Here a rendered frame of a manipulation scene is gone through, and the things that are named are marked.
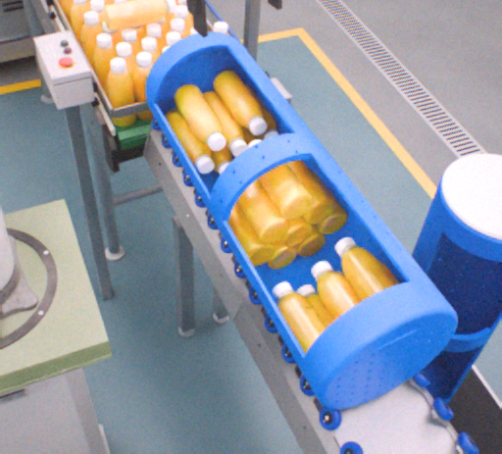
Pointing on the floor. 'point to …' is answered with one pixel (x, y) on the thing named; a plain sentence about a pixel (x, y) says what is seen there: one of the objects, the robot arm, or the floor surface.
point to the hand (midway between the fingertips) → (238, 12)
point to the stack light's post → (252, 16)
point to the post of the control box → (88, 196)
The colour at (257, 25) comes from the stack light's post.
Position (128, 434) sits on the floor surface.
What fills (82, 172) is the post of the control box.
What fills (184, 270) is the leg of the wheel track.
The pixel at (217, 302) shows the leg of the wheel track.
